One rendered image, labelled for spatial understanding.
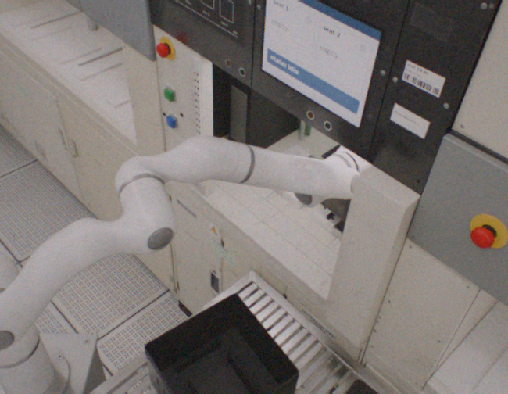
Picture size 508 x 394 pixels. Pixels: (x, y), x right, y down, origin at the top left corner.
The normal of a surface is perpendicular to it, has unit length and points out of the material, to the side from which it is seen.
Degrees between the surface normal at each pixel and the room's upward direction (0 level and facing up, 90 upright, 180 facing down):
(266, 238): 0
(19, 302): 61
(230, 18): 90
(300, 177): 45
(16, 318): 71
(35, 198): 0
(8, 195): 0
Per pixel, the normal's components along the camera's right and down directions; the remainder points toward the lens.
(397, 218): -0.72, 0.48
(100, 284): 0.04, -0.70
